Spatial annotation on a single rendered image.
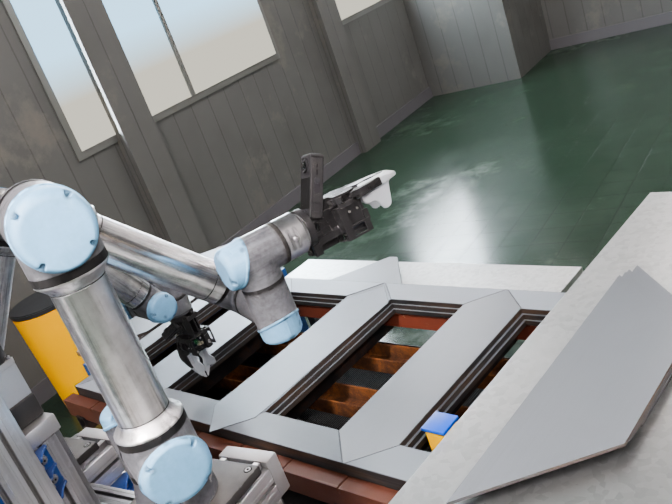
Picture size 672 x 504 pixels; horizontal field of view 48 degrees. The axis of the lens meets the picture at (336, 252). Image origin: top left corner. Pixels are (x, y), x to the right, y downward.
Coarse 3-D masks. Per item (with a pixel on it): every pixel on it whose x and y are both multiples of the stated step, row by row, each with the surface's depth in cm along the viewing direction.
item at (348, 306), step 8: (344, 304) 237; (352, 304) 235; (360, 304) 233; (368, 304) 231; (376, 304) 229; (384, 304) 227; (336, 312) 234; (344, 312) 232; (352, 312) 230; (360, 312) 228; (368, 312) 226; (376, 312) 224
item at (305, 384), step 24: (384, 312) 226; (408, 312) 225; (432, 312) 219; (528, 312) 197; (240, 336) 245; (360, 336) 219; (504, 336) 192; (216, 360) 237; (336, 360) 212; (480, 360) 185; (192, 384) 230; (312, 384) 204; (456, 384) 178; (288, 408) 198; (432, 408) 172; (216, 432) 197; (288, 456) 179; (312, 456) 171; (384, 480) 157
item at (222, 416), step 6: (216, 408) 204; (222, 408) 203; (216, 414) 201; (222, 414) 200; (228, 414) 199; (234, 414) 198; (240, 414) 197; (246, 414) 196; (216, 420) 198; (222, 420) 197; (228, 420) 196; (234, 420) 195; (240, 420) 194
